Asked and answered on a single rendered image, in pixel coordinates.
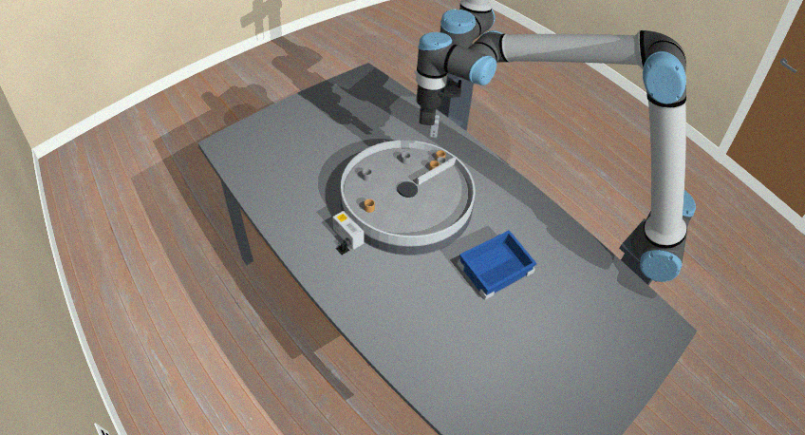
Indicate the white control box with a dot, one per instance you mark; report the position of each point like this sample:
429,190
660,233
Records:
348,227

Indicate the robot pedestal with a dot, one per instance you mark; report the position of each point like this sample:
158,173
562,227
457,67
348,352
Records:
464,114
631,249

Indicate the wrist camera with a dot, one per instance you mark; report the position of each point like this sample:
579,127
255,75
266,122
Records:
454,90

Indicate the brown door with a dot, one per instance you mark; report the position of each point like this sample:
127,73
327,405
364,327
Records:
773,124

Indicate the grey table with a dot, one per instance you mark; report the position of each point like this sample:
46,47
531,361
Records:
409,325

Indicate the white door frame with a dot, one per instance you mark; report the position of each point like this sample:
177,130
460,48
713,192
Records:
756,76

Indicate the blue crate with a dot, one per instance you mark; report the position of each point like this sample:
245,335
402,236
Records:
497,262

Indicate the steel bushing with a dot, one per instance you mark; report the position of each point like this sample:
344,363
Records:
404,157
363,174

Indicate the white sign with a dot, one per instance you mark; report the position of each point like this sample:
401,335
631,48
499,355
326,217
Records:
101,429

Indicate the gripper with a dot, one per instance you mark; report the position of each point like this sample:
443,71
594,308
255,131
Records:
431,102

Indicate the grey turntable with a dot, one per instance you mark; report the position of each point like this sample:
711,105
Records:
377,212

